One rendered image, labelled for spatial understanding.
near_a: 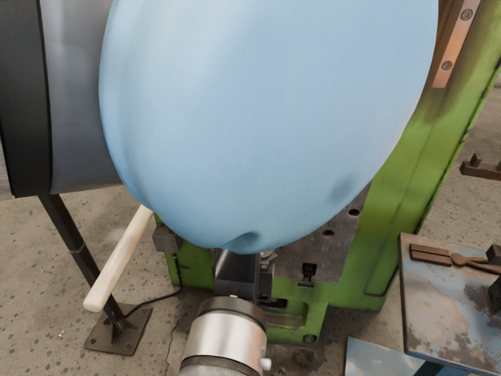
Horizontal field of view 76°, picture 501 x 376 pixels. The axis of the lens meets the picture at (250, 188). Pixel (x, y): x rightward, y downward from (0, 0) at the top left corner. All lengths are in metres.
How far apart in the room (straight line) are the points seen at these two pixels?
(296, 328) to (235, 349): 0.99
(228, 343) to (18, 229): 1.91
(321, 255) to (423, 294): 0.26
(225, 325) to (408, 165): 0.77
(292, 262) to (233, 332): 0.65
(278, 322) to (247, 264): 0.96
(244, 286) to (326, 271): 0.65
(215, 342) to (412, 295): 0.55
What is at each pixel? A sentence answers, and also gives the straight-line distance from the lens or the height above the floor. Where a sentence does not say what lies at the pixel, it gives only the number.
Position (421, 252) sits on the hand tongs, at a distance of 0.85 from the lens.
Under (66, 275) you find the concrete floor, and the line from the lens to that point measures 1.80.
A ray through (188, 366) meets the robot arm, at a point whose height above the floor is 1.02.
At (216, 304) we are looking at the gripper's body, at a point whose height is 1.02.
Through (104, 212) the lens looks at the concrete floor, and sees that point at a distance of 2.02.
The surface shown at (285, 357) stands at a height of 0.00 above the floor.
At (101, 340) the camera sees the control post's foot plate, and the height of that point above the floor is 0.01.
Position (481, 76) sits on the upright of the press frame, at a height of 1.02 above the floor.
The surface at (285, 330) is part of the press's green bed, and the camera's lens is 1.31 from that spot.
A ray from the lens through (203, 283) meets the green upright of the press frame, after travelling 1.50.
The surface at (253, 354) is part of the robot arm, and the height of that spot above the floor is 1.01.
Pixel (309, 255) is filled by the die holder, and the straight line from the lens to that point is 0.92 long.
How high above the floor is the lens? 1.30
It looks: 41 degrees down
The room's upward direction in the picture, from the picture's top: straight up
